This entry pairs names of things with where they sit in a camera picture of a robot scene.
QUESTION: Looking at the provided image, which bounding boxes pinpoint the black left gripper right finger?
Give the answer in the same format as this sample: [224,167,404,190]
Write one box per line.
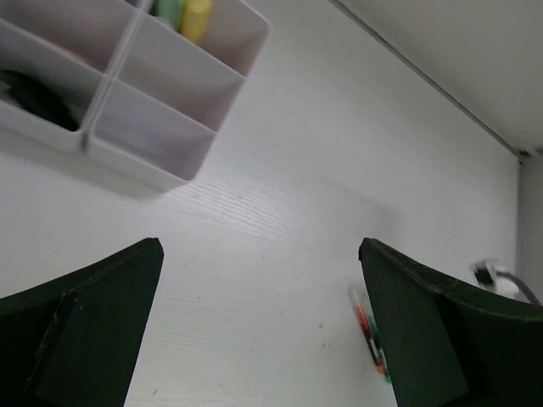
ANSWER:
[359,237,542,406]

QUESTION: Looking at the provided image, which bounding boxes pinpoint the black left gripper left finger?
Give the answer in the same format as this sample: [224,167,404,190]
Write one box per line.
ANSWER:
[1,238,164,406]

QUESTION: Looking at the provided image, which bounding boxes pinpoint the black handled scissors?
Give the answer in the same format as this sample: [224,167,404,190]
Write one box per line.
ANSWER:
[1,70,80,131]

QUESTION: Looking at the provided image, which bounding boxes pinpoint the green highlighter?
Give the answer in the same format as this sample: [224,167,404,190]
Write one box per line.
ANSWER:
[153,0,184,31]

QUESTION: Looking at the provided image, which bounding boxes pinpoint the yellow highlighter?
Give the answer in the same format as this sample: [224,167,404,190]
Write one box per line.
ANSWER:
[178,0,213,43]

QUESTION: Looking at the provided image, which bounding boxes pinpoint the red white marker pen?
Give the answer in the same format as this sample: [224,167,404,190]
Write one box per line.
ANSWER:
[349,285,376,368]

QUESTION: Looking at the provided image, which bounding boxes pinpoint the white compartment organizer box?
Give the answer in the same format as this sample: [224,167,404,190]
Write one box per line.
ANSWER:
[1,1,271,191]

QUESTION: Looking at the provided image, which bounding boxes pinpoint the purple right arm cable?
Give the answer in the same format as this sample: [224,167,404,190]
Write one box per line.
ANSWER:
[500,270,543,306]

